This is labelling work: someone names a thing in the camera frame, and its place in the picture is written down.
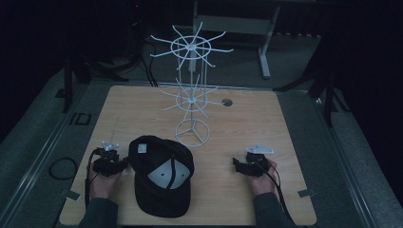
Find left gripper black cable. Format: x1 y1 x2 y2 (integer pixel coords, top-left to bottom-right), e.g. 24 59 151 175
84 147 102 209

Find black cable loop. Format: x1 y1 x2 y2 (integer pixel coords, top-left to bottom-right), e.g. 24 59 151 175
48 157 80 181

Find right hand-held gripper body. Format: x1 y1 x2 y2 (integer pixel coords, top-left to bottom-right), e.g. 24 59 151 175
244 142 276 179

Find black tripod stand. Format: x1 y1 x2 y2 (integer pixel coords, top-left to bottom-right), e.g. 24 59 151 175
61 47 130 114
275 37 352 128

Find white metal table frame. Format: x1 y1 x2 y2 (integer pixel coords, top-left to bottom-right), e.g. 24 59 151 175
188 0 282 80

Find person's left hand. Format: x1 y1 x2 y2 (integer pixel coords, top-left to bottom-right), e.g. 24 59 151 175
87 161 124 201

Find grey tape strip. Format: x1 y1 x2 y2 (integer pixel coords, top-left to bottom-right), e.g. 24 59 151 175
297 188 317 199
64 189 82 201

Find white wire display rack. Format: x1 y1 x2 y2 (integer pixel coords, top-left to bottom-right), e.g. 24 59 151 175
149 21 235 148

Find black floor cables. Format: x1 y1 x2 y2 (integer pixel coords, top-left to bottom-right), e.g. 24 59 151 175
120 18 160 88

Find black baseball cap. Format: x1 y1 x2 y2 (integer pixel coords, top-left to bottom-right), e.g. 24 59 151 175
127 135 196 219

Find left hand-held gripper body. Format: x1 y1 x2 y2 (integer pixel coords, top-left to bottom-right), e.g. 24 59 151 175
91 141 121 178

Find black rectangular floor frame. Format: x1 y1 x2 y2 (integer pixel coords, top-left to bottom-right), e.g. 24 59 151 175
68 111 93 126

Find person's right hand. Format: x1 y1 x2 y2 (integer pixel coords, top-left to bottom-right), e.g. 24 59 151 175
249 159 279 197

